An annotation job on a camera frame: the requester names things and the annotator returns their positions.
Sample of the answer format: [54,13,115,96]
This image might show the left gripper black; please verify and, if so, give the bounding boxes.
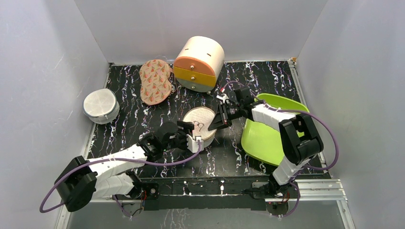
[162,122,194,152]

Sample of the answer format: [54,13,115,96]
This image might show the white mesh laundry bag beige zipper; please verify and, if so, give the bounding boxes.
[182,106,216,148]

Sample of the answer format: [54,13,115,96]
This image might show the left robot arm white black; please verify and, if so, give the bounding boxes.
[54,121,203,212]

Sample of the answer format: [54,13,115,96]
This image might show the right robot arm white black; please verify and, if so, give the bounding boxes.
[208,86,324,198]

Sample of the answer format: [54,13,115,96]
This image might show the white mesh laundry bag grey trim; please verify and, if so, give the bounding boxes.
[83,88,120,125]

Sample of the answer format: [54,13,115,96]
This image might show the green plastic basin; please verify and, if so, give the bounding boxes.
[241,93,309,166]

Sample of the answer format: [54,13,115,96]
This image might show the peach patterned fabric pouch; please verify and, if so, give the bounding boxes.
[139,59,172,106]

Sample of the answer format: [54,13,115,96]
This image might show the round drawer cabinet orange yellow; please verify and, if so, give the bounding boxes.
[173,36,225,94]

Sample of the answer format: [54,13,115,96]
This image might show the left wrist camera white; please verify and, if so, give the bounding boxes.
[187,135,204,153]

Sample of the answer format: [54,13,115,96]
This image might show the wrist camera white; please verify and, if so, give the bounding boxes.
[187,135,204,153]
[216,93,229,104]

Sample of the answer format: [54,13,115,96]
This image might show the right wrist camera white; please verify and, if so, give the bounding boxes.
[216,93,229,104]

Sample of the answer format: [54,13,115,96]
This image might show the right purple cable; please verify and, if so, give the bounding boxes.
[221,80,340,219]

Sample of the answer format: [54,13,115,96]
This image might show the purple cable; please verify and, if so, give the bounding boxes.
[39,140,205,213]
[221,80,340,219]

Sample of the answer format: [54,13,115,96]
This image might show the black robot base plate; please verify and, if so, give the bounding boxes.
[145,176,272,211]

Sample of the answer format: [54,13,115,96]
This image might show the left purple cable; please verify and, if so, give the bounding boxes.
[39,140,205,213]

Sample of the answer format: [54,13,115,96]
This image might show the aluminium frame rail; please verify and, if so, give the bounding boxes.
[266,178,348,203]

